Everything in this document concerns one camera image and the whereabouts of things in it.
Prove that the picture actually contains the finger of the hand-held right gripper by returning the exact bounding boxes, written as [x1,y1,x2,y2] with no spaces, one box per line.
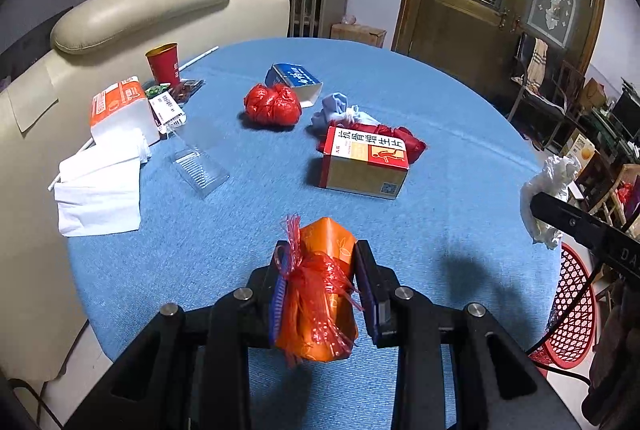
[529,191,608,257]

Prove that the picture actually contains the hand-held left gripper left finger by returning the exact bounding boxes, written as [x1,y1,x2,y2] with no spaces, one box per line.
[65,243,291,430]

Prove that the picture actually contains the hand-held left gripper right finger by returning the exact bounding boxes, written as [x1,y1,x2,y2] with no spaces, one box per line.
[352,240,581,430]

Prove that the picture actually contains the red plastic basket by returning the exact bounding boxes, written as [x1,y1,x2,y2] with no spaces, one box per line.
[525,241,598,370]

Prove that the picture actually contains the orange packet with red net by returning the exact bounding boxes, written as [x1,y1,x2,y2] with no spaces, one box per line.
[272,214,363,368]

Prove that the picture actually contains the tan and red medicine box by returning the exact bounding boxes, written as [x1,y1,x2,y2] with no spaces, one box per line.
[318,126,410,200]

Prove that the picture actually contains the clear plastic tray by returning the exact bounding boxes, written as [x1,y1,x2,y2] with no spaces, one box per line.
[167,115,231,200]

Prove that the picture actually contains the dark red plastic bag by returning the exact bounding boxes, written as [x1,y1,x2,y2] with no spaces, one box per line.
[316,123,427,166]

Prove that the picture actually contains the bright red plastic bag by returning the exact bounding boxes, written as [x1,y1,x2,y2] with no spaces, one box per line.
[244,83,302,127]

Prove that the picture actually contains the light blue cloth bundle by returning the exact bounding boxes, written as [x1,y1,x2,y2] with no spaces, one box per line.
[307,93,373,136]

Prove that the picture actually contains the blue and white carton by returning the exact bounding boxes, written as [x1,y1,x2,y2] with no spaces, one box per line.
[264,63,324,107]

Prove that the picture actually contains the person's right forearm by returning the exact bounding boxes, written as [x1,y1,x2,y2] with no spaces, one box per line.
[581,277,640,428]

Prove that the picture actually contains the wicker chair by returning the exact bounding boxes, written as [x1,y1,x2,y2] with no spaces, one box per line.
[575,150,640,231]

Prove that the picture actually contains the small red bag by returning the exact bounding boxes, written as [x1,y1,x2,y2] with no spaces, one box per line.
[615,183,637,211]

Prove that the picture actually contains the orange print carton box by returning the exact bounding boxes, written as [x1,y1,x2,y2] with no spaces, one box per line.
[560,133,598,163]

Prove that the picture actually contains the black monitor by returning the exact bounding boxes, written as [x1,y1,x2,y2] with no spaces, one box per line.
[610,83,640,141]

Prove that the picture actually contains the plain brown cardboard box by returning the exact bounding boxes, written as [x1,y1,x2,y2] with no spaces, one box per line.
[580,78,608,111]

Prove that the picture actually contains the dark wooden chair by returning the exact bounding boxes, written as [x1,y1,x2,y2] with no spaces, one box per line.
[542,60,587,148]

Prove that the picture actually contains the blue tablecloth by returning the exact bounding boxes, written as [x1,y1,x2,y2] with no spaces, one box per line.
[66,37,563,430]

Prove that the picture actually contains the striped scarf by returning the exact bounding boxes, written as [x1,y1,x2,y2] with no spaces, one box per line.
[527,38,551,84]

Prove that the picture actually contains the black metal chair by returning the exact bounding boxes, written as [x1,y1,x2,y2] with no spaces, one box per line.
[507,30,556,131]

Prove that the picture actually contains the white tissue sheets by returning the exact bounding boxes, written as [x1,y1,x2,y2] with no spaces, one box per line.
[53,130,152,237]

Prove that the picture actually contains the white labelled packet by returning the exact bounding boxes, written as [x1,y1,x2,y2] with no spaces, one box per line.
[148,91,188,131]

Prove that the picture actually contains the wooden double door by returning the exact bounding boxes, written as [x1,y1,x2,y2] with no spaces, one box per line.
[392,0,608,111]

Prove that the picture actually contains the dark snack packet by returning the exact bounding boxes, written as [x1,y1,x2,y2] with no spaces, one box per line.
[177,79,206,104]

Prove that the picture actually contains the white stick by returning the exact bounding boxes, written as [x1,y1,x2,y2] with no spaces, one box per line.
[47,139,94,192]
[178,45,220,72]

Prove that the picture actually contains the orange and white tissue pack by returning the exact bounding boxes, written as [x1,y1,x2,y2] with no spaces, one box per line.
[90,76,161,146]

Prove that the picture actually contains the red paper cup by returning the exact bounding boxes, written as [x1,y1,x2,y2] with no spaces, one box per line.
[145,43,182,88]

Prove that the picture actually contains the cardboard box with red mark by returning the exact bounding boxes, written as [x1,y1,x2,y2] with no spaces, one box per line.
[330,23,387,50]

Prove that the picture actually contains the grey wooden crib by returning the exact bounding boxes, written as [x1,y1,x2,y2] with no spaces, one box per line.
[225,0,363,38]

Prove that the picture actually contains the beige leather sofa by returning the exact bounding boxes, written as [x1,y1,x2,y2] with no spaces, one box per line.
[0,0,291,411]

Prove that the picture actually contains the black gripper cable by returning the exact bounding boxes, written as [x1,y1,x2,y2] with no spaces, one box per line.
[525,267,601,388]

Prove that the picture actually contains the black floor cable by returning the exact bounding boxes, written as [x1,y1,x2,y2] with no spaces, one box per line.
[6,377,64,430]

